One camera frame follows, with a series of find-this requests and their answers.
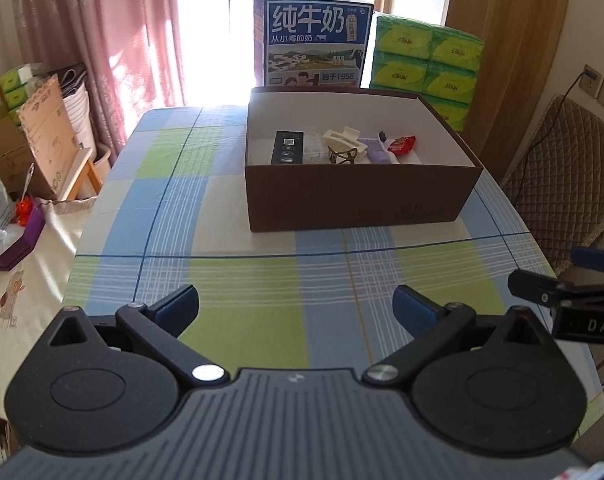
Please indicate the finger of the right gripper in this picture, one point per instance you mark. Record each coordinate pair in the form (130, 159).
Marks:
(589, 258)
(540, 289)

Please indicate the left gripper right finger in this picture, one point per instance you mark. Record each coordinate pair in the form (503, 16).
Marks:
(436, 331)

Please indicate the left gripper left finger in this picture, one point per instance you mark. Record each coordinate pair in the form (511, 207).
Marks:
(153, 331)

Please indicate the purple cream tube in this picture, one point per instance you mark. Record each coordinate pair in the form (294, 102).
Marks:
(375, 151)

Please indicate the red candied date packet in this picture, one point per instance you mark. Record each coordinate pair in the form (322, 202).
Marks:
(405, 145)

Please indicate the cream hair claw clip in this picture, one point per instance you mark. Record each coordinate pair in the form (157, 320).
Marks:
(346, 140)

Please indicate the long black product box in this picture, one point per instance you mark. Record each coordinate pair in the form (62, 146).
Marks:
(288, 148)

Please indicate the leopard hair claw clip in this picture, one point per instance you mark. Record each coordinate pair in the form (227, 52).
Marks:
(342, 157)

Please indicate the white handled brush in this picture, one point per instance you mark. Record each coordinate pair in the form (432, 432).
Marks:
(389, 146)

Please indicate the clear floss pick box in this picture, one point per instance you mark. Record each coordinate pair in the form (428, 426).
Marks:
(315, 150)

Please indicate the brown quilted chair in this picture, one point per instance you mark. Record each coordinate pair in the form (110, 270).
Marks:
(557, 187)

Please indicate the checkered tablecloth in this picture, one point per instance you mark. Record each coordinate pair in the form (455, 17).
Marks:
(173, 211)

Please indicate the cream embroidered cloth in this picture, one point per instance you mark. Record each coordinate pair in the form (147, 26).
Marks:
(46, 280)

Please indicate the purple gift box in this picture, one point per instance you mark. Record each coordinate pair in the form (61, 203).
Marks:
(24, 242)

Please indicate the brown cardboard storage box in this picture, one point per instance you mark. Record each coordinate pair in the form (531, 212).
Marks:
(431, 187)

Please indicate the open cardboard box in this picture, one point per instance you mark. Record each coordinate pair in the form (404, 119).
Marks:
(45, 141)

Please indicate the green tissue pack stack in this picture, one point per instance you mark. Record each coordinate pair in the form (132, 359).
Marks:
(441, 64)

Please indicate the white paper shopping bag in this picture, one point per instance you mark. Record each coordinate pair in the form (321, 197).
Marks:
(72, 80)

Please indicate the pink curtain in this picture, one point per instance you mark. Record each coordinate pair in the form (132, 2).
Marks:
(130, 48)

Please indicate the blue milk carton box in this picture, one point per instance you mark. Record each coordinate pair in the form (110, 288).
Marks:
(310, 43)

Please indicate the wall power socket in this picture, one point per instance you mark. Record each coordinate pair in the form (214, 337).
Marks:
(590, 81)

